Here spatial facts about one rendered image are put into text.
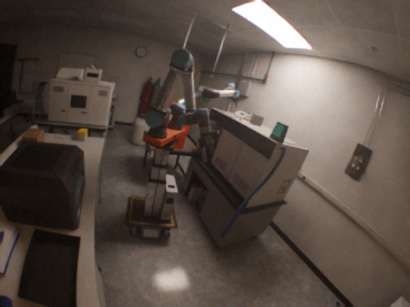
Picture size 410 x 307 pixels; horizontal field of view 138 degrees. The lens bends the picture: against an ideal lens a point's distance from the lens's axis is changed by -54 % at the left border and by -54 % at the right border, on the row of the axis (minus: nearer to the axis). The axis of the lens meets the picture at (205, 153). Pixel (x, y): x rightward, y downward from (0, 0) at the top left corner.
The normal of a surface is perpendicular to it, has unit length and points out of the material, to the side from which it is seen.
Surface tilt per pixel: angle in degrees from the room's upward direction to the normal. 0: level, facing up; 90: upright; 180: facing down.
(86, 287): 0
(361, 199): 90
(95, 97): 90
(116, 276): 0
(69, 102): 90
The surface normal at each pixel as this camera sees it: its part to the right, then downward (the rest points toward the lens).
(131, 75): 0.43, 0.45
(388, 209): -0.85, -0.07
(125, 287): 0.29, -0.89
